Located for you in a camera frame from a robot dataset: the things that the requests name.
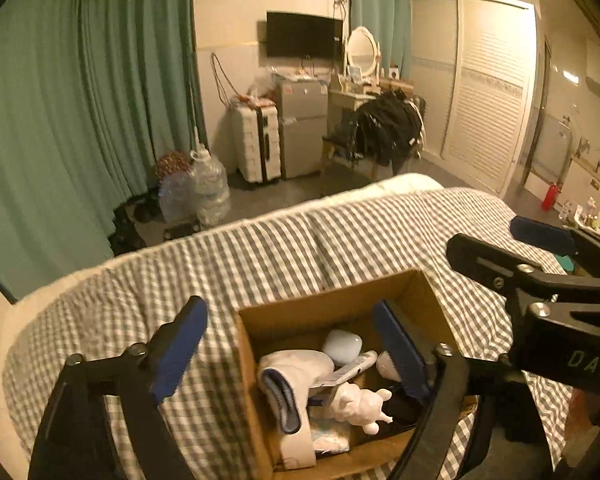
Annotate red fire extinguisher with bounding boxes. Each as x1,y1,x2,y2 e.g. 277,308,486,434
541,182,562,212

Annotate white earbuds case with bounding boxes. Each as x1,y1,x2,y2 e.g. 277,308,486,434
323,329,364,366

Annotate black television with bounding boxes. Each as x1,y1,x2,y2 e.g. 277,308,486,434
266,10,344,59

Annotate wooden chair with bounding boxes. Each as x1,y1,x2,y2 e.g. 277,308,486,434
321,132,381,181

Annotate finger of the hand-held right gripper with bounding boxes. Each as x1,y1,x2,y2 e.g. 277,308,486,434
446,233,600,306
510,216,600,278

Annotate white louvred wardrobe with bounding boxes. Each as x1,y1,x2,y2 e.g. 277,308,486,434
410,0,538,198

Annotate clear plastic bag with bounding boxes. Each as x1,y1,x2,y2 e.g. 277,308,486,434
247,67,276,98

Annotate oval white mirror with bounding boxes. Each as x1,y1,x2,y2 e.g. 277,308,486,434
344,26,382,83

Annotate dark footwear pile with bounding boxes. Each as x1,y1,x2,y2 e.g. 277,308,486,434
109,195,201,256

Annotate black jacket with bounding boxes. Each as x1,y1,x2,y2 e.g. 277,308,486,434
337,92,426,168

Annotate silver fridge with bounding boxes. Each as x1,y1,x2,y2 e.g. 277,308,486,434
275,77,330,179

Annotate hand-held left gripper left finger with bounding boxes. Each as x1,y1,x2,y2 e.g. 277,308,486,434
27,296,209,480

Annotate wall cables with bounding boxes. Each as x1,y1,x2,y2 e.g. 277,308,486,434
210,51,242,107

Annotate white shelf unit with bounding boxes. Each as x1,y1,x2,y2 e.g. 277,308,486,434
560,157,600,238

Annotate clear water jug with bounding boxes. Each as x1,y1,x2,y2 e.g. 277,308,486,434
158,170,196,223
187,149,231,226

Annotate blue tissue packet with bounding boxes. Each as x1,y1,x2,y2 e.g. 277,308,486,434
307,405,353,456

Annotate checkered bed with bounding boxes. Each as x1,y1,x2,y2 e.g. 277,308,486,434
2,174,581,480

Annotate white suitcase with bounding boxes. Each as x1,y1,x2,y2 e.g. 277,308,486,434
230,100,282,184

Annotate dressing table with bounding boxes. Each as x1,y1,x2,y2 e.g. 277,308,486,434
327,77,416,126

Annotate green curtain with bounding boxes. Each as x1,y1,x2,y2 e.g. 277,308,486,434
0,0,111,303
80,0,208,211
348,0,412,78

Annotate white toy figure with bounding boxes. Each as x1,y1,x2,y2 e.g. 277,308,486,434
327,381,395,435

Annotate patterned bag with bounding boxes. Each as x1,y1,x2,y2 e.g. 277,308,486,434
156,151,191,181

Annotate white squeeze tube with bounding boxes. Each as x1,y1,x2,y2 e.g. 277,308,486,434
312,351,379,388

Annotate brown cardboard box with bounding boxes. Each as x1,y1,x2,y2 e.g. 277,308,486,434
232,269,481,480

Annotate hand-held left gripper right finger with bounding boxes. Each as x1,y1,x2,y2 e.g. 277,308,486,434
371,299,493,480

